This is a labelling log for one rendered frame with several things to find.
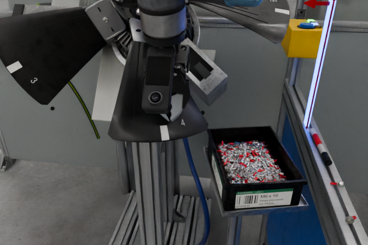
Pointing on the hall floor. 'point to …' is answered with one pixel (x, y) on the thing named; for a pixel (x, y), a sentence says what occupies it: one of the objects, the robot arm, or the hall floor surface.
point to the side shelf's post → (176, 167)
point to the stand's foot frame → (132, 216)
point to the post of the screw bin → (234, 230)
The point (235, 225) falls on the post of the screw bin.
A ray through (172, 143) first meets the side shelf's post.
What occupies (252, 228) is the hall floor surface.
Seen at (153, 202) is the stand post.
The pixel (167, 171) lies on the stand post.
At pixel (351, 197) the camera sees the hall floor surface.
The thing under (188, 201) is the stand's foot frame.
